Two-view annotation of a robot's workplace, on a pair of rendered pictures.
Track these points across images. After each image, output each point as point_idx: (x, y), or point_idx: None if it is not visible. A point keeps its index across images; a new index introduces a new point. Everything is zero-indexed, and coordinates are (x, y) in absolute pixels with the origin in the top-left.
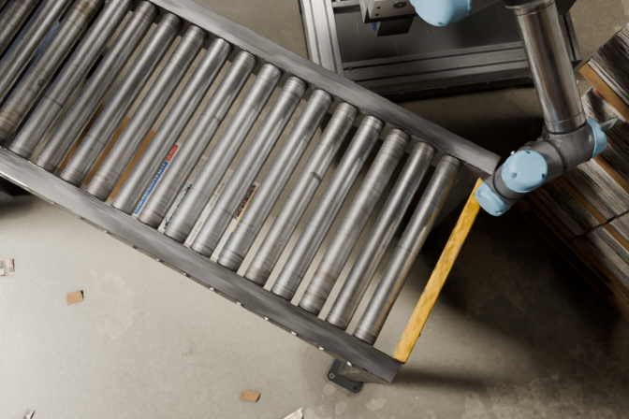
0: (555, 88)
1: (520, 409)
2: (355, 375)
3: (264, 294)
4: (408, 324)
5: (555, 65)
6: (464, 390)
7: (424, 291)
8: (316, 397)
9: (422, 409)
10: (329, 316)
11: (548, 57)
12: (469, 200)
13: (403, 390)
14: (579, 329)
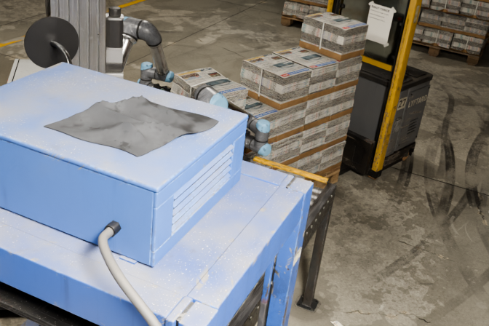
0: (238, 108)
1: (312, 249)
2: (322, 248)
3: (311, 209)
4: (313, 177)
5: (232, 103)
6: (308, 265)
7: (300, 172)
8: (324, 316)
9: (320, 279)
10: (315, 196)
11: (231, 103)
12: (263, 161)
13: None
14: None
